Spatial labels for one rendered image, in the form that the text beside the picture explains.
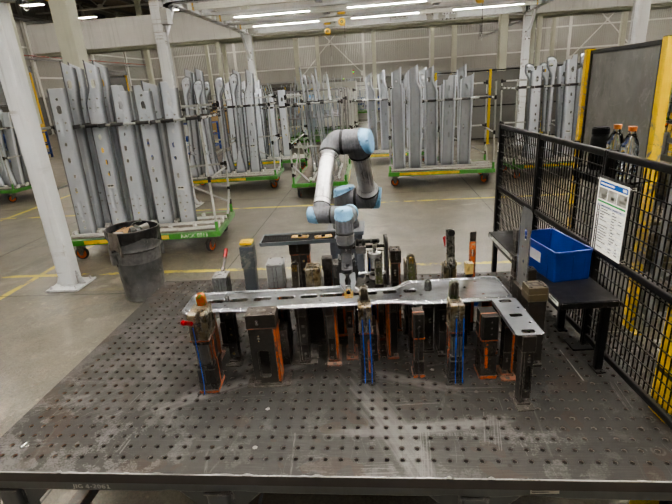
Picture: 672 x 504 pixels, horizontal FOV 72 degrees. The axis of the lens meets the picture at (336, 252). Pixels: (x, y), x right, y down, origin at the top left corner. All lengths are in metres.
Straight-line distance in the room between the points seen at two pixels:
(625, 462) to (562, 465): 0.19
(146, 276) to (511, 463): 3.78
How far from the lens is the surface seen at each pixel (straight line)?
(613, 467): 1.77
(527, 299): 1.97
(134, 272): 4.72
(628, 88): 4.02
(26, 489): 2.17
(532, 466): 1.69
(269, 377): 1.98
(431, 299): 1.94
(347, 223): 1.87
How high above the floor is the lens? 1.85
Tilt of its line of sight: 20 degrees down
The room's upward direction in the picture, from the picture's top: 4 degrees counter-clockwise
